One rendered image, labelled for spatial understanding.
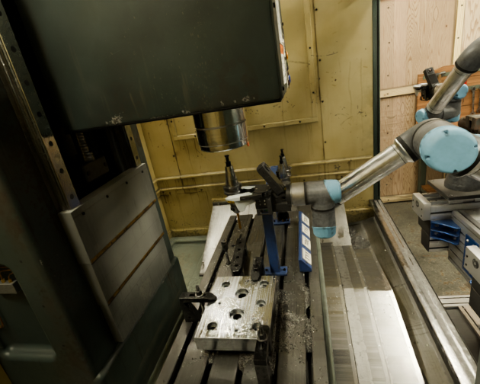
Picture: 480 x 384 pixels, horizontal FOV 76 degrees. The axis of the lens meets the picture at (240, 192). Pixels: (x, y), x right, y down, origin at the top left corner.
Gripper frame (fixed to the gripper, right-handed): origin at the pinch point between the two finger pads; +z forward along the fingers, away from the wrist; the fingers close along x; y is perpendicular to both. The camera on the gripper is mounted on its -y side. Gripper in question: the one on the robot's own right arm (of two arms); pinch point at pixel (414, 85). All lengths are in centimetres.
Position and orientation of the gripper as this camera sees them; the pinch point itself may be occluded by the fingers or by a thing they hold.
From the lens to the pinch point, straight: 220.0
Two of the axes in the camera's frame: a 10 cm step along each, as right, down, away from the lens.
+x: 9.5, -3.2, 0.0
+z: -1.2, -3.4, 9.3
